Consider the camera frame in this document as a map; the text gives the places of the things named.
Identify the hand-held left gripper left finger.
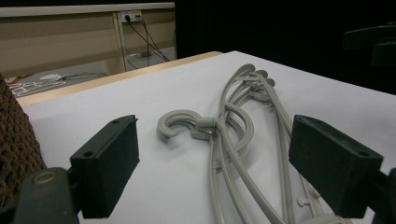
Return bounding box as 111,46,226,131
69,115,140,219

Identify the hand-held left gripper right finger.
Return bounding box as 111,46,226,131
288,114,384,219

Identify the brown knitted cloth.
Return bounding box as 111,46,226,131
0,73,48,208

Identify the beige wooden desk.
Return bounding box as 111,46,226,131
0,2,177,79

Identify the dark stand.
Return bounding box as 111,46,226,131
342,21,396,68

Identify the white power outlet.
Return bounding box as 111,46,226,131
120,10,143,23

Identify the black power cable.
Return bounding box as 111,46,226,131
136,15,169,67
124,14,171,63

